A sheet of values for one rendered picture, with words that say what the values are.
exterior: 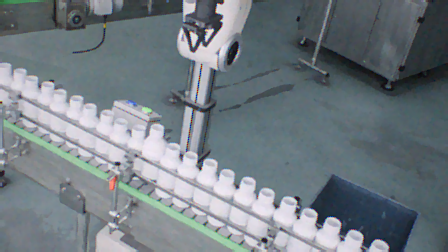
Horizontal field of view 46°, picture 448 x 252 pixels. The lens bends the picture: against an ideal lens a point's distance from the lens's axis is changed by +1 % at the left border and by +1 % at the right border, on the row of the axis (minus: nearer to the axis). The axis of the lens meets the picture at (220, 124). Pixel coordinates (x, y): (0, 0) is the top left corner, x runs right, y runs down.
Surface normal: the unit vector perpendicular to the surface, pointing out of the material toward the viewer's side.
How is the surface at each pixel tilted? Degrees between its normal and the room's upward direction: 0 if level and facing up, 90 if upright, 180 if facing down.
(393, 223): 90
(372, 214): 90
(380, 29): 90
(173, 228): 90
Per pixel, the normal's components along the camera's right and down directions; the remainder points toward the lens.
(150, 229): -0.49, 0.38
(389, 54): -0.71, 0.20
